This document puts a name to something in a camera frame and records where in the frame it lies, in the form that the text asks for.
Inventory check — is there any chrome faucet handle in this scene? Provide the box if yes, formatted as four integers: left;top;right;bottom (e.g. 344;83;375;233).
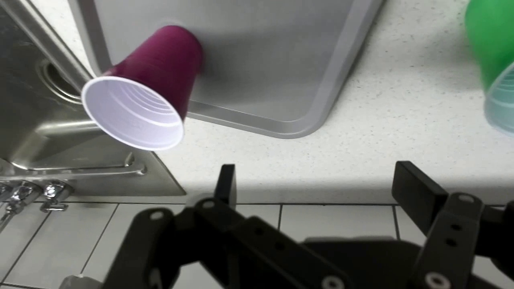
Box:
37;180;74;215
0;180;36;221

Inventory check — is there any green plastic cup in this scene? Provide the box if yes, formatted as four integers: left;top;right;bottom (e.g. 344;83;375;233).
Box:
465;0;514;135

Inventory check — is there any grey plastic tray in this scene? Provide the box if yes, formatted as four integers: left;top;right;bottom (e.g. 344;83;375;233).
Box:
66;0;387;140

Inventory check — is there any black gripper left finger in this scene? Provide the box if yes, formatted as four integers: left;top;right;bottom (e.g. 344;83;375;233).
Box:
101;162;357;289

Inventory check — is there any chrome gooseneck faucet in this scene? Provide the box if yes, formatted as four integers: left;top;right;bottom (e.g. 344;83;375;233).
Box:
7;151;150;181

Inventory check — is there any purple plastic cup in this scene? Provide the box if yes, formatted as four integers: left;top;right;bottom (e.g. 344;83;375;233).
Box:
81;24;206;152

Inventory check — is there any stainless steel double sink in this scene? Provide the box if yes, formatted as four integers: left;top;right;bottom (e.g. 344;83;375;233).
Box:
0;0;188;201

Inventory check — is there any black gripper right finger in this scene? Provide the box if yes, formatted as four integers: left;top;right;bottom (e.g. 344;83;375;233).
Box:
391;159;514;289

